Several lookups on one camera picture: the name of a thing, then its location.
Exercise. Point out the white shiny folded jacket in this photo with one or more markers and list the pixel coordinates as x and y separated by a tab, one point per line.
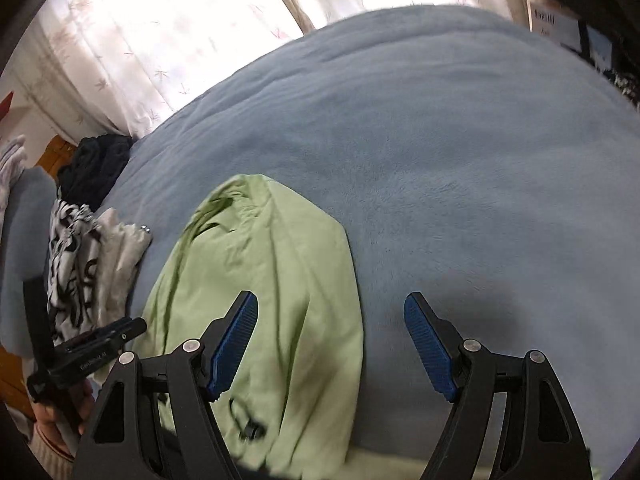
120	255

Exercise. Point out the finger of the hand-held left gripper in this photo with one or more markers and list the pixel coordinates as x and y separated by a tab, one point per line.
127	331

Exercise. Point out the black and white patterned cloth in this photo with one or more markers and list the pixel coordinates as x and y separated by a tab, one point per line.
625	85

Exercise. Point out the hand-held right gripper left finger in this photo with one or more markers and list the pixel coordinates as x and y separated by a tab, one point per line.
235	340

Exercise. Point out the green and black hoodie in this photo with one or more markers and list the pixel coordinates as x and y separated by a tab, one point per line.
280	285

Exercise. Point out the person's left forearm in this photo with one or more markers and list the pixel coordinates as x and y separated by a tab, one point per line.
55	455

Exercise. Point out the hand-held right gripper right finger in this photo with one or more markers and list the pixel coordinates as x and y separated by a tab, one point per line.
430	345

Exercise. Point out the white cardboard box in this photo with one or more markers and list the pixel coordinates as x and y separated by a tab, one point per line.
555	25

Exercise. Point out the person's left hand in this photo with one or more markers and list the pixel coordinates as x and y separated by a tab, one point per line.
50	417

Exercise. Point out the black and white printed garment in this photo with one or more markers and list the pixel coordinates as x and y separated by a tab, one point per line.
70	260

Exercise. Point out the blue fleece blanket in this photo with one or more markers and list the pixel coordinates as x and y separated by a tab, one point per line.
450	185

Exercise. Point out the rolled blue blanket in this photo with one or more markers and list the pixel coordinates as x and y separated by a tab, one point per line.
25	220

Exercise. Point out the floral quilt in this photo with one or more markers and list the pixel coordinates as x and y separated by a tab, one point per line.
11	170

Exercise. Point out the black clothing pile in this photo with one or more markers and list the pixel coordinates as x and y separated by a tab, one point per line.
95	165

